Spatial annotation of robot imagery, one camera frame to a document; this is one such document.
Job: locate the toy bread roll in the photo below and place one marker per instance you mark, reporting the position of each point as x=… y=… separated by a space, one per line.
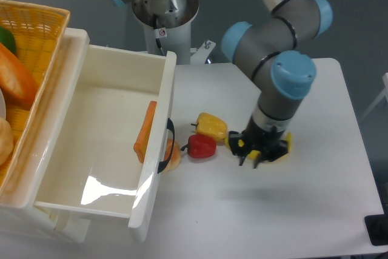
x=176 y=155

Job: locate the yellow wicker basket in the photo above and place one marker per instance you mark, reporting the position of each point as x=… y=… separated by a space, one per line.
x=38 y=32

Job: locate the yellow toy banana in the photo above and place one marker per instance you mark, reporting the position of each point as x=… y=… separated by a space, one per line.
x=254 y=153

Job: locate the yellow toy bell pepper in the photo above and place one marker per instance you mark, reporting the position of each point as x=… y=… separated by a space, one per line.
x=211 y=126

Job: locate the black device at edge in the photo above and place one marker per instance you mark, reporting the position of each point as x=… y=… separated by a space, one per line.
x=377 y=229

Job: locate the red toy bell pepper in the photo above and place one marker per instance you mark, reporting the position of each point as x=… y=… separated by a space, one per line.
x=200 y=146

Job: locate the beige toy bun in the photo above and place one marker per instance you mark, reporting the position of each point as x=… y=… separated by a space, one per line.
x=6 y=141

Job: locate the orange toy bread loaf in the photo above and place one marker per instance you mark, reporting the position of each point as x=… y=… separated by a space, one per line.
x=17 y=81

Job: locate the orange carrot slice toy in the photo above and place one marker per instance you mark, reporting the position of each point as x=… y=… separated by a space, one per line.
x=140 y=145

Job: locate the white drawer cabinet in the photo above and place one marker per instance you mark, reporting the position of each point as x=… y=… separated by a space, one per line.
x=19 y=214

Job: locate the green toy vegetable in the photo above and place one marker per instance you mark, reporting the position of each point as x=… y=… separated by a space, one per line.
x=7 y=41

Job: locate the white drawer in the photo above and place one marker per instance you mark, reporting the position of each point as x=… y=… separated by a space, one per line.
x=93 y=169

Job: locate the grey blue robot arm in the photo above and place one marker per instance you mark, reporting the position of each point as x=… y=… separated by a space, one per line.
x=266 y=55

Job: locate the white frame at right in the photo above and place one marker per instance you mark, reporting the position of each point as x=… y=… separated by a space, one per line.
x=377 y=100

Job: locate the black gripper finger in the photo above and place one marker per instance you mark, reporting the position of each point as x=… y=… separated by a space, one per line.
x=271 y=154
x=239 y=146

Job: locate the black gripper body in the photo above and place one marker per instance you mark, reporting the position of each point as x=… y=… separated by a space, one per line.
x=257 y=136

